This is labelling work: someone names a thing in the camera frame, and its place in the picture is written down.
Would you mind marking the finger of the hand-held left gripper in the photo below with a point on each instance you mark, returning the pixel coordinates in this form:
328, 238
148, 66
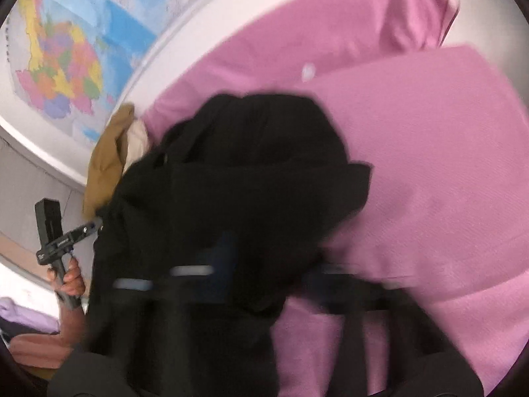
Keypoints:
84, 231

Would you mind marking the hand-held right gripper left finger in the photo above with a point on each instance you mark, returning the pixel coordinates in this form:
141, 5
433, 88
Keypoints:
219, 256

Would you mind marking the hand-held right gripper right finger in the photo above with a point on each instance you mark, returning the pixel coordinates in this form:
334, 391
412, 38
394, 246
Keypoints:
330, 273

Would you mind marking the black garment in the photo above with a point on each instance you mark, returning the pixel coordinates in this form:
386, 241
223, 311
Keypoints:
256, 173

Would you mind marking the person's left forearm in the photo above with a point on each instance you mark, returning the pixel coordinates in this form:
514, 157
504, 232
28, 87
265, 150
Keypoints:
74, 322

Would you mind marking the person's left hand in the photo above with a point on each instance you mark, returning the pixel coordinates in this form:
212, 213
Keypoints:
72, 281

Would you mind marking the brown garment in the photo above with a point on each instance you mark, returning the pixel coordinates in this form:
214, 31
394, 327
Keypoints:
105, 161

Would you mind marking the lilac cloth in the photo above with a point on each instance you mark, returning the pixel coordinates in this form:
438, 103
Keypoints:
24, 314

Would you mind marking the cream cloth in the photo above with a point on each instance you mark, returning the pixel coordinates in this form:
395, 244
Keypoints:
135, 142

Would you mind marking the salmon pink cloth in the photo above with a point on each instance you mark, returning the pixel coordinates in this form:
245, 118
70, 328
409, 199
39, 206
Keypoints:
37, 351

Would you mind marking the pink quilt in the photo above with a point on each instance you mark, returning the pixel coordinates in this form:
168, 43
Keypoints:
434, 165

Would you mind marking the pink bed sheet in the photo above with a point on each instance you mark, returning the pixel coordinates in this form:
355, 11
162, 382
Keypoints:
314, 37

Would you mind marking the grey wall panel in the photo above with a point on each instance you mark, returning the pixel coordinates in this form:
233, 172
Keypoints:
37, 173

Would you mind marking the colourful wall map poster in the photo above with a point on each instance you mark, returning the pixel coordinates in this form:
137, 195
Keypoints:
82, 49

